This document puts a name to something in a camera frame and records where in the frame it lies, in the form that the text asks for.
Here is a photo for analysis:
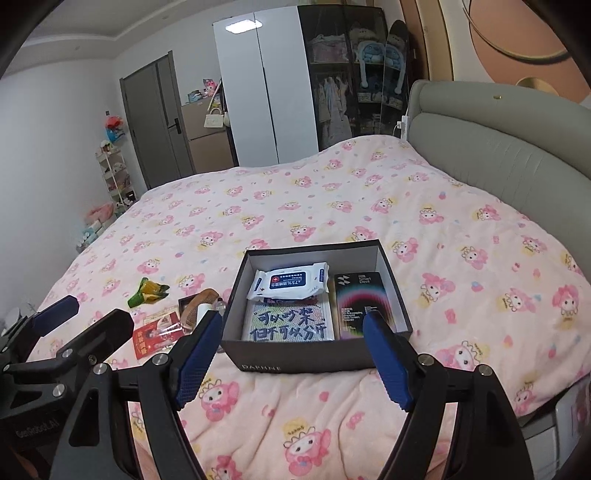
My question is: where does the black glass display cabinet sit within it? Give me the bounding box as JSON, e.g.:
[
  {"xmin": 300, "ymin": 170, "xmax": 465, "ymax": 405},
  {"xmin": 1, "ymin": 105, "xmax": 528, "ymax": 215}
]
[{"xmin": 298, "ymin": 4, "xmax": 412, "ymax": 150}]

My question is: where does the white shoe rack shelf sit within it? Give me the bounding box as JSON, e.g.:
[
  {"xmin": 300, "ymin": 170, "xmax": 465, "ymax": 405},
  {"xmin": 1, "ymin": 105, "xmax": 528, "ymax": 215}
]
[{"xmin": 95, "ymin": 140, "xmax": 137, "ymax": 217}]

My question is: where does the white cylindrical roll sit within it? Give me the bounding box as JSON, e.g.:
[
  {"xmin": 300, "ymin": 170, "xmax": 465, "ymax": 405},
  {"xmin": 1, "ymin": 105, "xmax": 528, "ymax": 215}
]
[{"xmin": 195, "ymin": 303, "xmax": 216, "ymax": 325}]

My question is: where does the red packet card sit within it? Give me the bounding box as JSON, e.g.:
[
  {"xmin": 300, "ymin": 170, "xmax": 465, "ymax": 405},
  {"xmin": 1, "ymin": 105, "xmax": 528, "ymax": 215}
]
[{"xmin": 132, "ymin": 311, "xmax": 184, "ymax": 360}]

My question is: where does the grey padded headboard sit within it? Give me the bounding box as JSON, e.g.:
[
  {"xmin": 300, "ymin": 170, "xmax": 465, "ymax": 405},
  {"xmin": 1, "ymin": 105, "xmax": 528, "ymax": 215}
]
[{"xmin": 408, "ymin": 80, "xmax": 590, "ymax": 272}]

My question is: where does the grey door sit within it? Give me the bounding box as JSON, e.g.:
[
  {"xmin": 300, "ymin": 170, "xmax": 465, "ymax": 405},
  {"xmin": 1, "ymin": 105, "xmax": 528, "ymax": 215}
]
[{"xmin": 119, "ymin": 52, "xmax": 195, "ymax": 189}]

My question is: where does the brown cabinet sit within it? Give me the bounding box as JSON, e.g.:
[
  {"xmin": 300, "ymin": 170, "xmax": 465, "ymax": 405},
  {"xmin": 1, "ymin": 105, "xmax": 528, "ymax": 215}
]
[{"xmin": 181, "ymin": 100, "xmax": 235, "ymax": 174}]

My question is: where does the small black box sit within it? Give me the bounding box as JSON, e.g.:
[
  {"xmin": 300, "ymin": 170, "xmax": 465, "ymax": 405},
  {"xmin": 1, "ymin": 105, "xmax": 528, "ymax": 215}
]
[{"xmin": 178, "ymin": 295, "xmax": 197, "ymax": 316}]

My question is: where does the green yellow plastic wrapper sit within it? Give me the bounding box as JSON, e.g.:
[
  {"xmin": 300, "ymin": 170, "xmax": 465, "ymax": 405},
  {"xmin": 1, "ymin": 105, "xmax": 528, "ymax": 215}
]
[{"xmin": 127, "ymin": 277, "xmax": 170, "ymax": 308}]

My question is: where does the white wet wipes pack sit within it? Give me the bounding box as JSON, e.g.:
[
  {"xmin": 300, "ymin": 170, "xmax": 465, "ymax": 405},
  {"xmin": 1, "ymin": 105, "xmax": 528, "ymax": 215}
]
[{"xmin": 247, "ymin": 262, "xmax": 329, "ymax": 301}]

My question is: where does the black cardboard shoe box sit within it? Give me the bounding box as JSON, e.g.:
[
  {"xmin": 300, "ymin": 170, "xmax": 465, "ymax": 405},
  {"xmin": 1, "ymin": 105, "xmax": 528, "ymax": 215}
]
[{"xmin": 221, "ymin": 240, "xmax": 413, "ymax": 373}]

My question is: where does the white wardrobe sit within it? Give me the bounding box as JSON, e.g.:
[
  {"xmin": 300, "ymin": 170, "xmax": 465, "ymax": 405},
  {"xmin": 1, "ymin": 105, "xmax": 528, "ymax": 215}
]
[{"xmin": 213, "ymin": 6, "xmax": 320, "ymax": 167}]

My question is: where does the black screen protector box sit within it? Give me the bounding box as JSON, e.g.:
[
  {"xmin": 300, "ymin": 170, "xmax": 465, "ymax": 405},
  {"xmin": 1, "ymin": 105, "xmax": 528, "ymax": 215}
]
[{"xmin": 334, "ymin": 271, "xmax": 399, "ymax": 340}]

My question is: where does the wooden comb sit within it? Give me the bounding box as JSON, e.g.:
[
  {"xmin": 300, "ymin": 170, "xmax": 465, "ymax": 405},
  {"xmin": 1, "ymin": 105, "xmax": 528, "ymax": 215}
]
[{"xmin": 178, "ymin": 288, "xmax": 221, "ymax": 331}]

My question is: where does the cartoon diamond painting sheet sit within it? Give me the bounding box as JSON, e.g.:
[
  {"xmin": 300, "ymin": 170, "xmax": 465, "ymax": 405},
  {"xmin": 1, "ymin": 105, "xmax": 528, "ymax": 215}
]
[{"xmin": 242, "ymin": 294, "xmax": 335, "ymax": 343}]

